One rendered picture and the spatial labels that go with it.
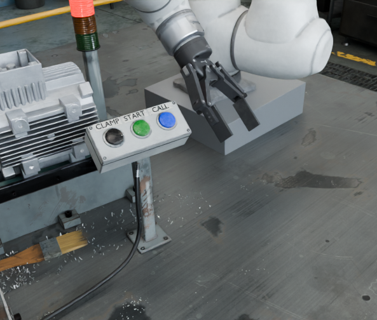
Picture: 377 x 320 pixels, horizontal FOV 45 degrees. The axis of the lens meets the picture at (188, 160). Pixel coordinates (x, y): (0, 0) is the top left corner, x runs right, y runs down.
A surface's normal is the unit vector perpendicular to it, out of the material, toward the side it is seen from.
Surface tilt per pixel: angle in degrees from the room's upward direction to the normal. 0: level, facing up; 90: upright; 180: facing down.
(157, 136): 36
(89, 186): 90
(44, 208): 90
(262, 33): 81
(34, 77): 90
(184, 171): 0
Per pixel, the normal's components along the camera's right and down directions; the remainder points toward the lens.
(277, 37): -0.49, 0.34
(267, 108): 0.67, 0.39
